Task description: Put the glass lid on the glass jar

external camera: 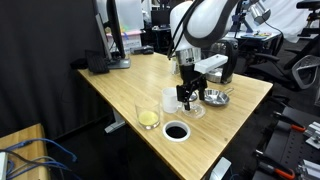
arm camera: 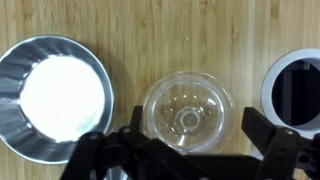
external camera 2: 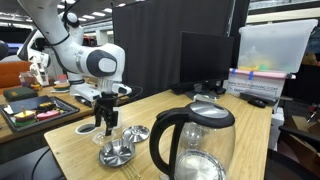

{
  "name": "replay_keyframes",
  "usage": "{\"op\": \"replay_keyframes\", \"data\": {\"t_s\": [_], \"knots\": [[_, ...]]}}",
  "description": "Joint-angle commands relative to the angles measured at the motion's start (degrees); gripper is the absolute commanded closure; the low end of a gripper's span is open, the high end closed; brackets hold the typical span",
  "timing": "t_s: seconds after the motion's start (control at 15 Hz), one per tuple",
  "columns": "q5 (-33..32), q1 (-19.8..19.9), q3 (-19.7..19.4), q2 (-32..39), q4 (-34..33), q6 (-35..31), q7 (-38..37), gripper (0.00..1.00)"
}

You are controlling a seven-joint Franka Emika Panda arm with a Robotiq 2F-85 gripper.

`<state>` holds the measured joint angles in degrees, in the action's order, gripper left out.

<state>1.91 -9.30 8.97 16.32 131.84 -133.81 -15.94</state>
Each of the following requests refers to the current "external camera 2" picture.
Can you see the toy sandwich with stick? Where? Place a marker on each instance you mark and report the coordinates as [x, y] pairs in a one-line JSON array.
[[24, 116]]

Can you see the small black desk object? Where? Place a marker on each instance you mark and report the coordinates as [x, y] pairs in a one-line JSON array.
[[219, 90]]

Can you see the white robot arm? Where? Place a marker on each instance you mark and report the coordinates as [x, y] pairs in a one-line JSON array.
[[66, 46]]

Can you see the black computer monitor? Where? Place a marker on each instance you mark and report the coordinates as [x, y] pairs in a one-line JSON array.
[[206, 58]]

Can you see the black computer mouse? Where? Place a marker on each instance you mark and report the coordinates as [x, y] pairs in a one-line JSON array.
[[256, 103]]

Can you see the dark green case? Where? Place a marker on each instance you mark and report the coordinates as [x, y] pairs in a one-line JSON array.
[[19, 93]]

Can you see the white background machine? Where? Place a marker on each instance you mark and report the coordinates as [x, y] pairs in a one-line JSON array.
[[40, 66]]

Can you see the black plastic tray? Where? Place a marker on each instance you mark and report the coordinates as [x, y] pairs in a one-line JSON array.
[[66, 108]]

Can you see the black curtain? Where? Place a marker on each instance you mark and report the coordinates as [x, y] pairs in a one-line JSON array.
[[146, 43]]

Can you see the black round object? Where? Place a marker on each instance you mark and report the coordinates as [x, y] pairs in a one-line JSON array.
[[2, 50]]

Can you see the white box with pink lid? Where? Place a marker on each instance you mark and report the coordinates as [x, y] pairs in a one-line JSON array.
[[256, 85]]

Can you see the black office chair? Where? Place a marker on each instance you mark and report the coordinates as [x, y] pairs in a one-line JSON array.
[[296, 136]]

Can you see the clear glass lid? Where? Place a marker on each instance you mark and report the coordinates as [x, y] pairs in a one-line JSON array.
[[100, 138]]

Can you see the round steel pot lid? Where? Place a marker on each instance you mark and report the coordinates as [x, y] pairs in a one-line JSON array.
[[135, 133]]

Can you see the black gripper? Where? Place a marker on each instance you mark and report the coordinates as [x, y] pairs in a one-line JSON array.
[[106, 106]]

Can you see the dark toy burger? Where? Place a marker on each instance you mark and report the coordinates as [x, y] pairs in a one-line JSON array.
[[46, 106]]

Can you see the grey monitor stand base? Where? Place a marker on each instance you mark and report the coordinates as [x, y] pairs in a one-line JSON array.
[[200, 95]]

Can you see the small steel frying pan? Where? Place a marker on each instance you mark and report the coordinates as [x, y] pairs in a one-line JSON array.
[[116, 152]]

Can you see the toy burger on plate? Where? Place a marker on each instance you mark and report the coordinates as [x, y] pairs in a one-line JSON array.
[[61, 86]]

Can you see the brown cardboard box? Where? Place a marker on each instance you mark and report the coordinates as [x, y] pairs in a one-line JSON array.
[[301, 125]]

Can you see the black keyboard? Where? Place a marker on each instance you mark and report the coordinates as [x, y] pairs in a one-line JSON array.
[[178, 90]]

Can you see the translucent plastic storage bin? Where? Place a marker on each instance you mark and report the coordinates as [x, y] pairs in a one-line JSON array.
[[276, 46]]

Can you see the dark flat notebook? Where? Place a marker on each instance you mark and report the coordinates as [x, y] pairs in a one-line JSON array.
[[28, 102]]

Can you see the black flat tool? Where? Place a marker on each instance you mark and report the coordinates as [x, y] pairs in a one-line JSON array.
[[83, 101]]

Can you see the long wooden side table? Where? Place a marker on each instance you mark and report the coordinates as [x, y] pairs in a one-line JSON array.
[[6, 133]]

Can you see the small jar with contents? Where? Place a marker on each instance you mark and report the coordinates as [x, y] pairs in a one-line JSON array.
[[26, 79]]

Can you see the black flat device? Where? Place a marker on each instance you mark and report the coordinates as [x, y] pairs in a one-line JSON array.
[[263, 96]]

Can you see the pink toy food piece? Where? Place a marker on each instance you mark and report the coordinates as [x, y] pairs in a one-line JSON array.
[[48, 115]]

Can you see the orange sofa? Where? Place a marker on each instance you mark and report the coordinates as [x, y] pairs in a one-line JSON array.
[[10, 73]]

